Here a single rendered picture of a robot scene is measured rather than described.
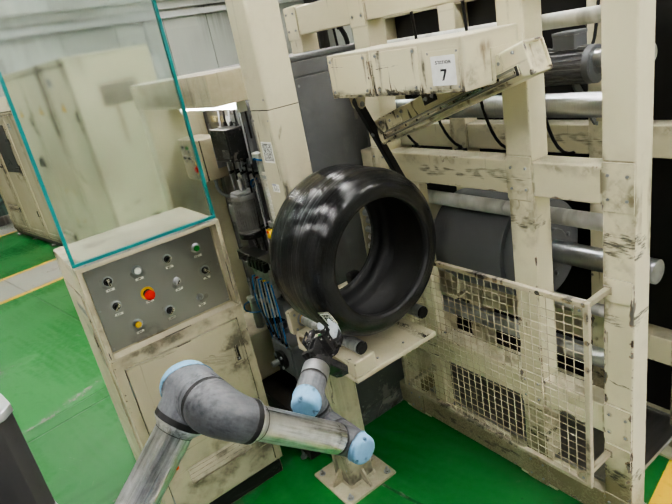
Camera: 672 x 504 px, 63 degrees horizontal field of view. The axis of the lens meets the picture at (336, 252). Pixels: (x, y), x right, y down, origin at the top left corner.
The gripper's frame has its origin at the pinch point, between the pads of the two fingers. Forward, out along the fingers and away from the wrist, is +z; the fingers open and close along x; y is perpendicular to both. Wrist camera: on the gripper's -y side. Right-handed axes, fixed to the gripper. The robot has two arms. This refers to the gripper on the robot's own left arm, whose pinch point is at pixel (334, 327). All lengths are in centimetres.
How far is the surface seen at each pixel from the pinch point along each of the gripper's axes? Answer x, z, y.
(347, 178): -20.8, 22.7, 33.4
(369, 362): 0.6, 6.3, -21.1
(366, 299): 3.1, 36.3, -15.5
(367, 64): -37, 50, 56
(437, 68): -58, 30, 48
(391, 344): -2.3, 21.5, -27.8
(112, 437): 192, 56, -49
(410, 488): 30, 24, -103
